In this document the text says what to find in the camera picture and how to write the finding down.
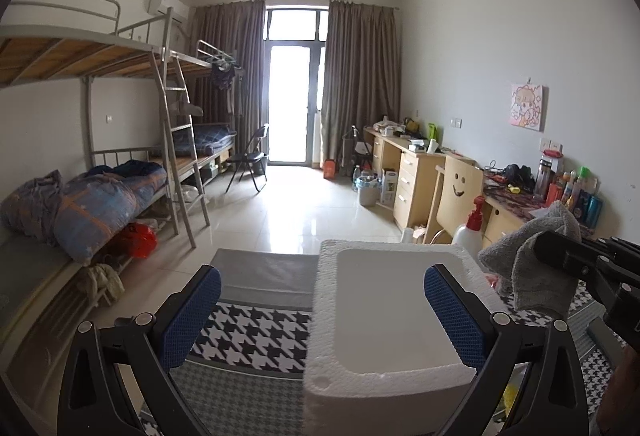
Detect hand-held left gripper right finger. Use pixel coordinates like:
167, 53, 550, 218
424, 264, 591, 436

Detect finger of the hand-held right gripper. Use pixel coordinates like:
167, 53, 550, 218
581, 237, 640, 265
534, 231, 623, 312

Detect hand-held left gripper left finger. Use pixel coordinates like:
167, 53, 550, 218
57, 264, 222, 436

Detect grey towel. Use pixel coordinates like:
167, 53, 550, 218
478, 200, 583, 317

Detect white foam box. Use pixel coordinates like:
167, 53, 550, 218
302, 238, 511, 436

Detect row of toiletry bottles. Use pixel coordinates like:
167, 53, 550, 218
534, 151, 603, 229

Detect houndstooth tablecloth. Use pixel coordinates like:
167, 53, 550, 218
137, 248, 640, 436

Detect black headphones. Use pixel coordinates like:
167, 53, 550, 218
502, 163, 536, 192

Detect white pump bottle red top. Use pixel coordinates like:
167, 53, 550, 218
450, 195, 488, 251

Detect red plastic bag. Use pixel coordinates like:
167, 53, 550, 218
117, 222, 158, 259

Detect yellowish cloth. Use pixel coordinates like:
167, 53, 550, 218
76, 263, 126, 304

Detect wooden chair with smiley face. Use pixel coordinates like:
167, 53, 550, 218
422, 154, 485, 245

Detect wooden desk with drawers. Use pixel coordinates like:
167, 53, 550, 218
363, 126, 476, 229

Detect blue plaid quilt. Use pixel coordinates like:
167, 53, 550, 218
52, 160, 167, 264

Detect white carton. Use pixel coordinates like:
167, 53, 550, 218
380, 168, 399, 207

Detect white bucket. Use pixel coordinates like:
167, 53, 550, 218
357, 176, 382, 207

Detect black folding chair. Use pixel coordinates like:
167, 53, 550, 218
225, 123, 271, 194

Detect grey mattress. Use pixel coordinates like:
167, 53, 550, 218
0, 236, 81, 332

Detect dark blue folded quilt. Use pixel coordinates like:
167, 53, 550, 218
192, 123, 238, 156

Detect grey blue cloth bundle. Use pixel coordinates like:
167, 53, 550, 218
0, 170, 63, 247

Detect grey pillow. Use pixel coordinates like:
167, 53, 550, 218
167, 101, 205, 118

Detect glass balcony door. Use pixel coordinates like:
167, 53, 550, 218
264, 6, 330, 164

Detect hanging dark clothes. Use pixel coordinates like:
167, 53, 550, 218
210, 56, 243, 117

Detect small grey metal bunk bed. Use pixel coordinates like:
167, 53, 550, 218
165, 40, 246, 197

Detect brown curtain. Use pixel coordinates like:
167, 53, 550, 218
187, 0, 267, 157
320, 0, 402, 167

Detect large grey metal bunk bed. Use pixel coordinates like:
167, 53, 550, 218
0, 0, 211, 397

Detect white air conditioner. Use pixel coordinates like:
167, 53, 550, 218
146, 0, 191, 23

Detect pink cartoon wall picture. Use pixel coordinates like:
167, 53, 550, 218
509, 83, 546, 132

